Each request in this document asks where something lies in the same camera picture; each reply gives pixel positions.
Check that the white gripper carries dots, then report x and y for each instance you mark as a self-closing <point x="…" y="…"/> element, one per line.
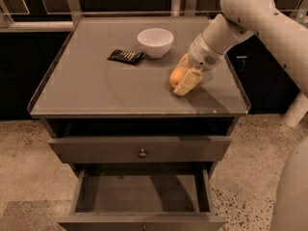
<point x="202" y="56"/>

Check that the grey drawer cabinet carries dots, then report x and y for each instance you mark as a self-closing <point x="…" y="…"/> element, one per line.
<point x="85" y="95"/>

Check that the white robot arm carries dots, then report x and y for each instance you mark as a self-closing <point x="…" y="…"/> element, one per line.
<point x="287" y="41"/>

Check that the open grey middle drawer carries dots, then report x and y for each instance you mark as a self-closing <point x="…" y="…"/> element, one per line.
<point x="143" y="197"/>

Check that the orange fruit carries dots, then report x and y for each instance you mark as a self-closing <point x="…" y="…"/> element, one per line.
<point x="176" y="76"/>

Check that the white pipe leg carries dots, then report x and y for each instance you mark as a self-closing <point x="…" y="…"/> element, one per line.
<point x="297" y="110"/>

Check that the metal rail frame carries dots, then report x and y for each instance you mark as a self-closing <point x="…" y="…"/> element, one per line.
<point x="64" y="15"/>

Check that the round metal drawer knob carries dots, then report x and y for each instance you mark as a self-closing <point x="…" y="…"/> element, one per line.
<point x="142" y="154"/>

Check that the grey top drawer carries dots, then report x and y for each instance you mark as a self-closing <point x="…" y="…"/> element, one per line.
<point x="96" y="150"/>

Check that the black snack packet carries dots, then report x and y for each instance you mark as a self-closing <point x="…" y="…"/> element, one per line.
<point x="126" y="57"/>

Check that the white ceramic bowl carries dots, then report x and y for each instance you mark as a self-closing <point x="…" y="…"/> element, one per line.
<point x="155" y="42"/>

